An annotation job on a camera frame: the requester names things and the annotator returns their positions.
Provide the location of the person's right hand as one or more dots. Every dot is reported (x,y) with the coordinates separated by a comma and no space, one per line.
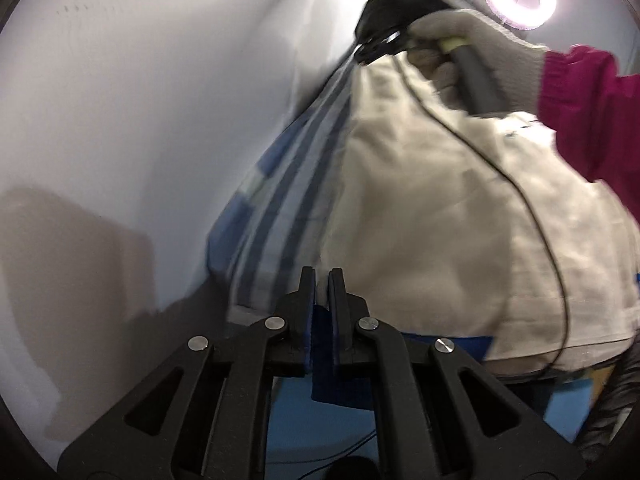
(480,30)

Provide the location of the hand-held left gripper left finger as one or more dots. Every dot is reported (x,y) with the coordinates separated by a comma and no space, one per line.
(306,310)

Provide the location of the person's right forearm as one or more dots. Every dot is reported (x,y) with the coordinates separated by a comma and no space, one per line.
(595,110)

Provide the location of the light blue cloth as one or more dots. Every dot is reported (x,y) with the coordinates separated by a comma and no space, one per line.
(320,425)

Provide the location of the beige jacket with blue lining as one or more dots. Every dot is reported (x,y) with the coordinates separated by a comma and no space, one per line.
(425,200)

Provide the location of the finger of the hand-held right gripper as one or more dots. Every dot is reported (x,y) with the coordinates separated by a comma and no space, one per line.
(375,51)

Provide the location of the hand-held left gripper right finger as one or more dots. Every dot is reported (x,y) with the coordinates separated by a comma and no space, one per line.
(339,310)

